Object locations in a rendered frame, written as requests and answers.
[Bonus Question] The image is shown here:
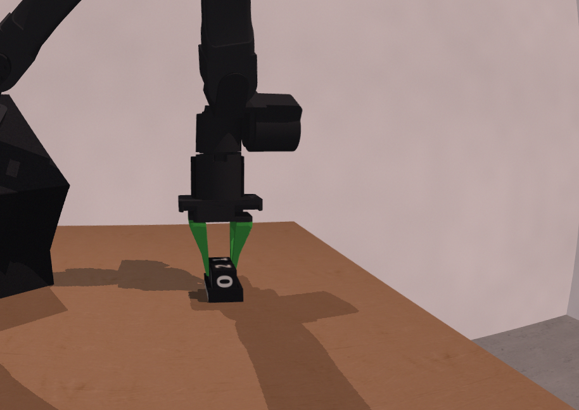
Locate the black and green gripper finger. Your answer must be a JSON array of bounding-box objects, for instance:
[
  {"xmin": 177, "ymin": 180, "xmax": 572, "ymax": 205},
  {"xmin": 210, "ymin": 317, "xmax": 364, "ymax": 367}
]
[
  {"xmin": 230, "ymin": 221, "xmax": 253, "ymax": 268},
  {"xmin": 188, "ymin": 218, "xmax": 209, "ymax": 276}
]

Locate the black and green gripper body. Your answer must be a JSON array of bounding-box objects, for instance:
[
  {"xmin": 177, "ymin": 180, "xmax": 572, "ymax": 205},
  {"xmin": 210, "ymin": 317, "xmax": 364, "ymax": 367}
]
[{"xmin": 178, "ymin": 152, "xmax": 263, "ymax": 222}]

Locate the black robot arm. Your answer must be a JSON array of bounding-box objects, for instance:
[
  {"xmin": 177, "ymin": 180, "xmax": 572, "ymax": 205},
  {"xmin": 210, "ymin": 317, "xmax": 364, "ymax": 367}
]
[{"xmin": 0, "ymin": 0, "xmax": 302, "ymax": 162}]

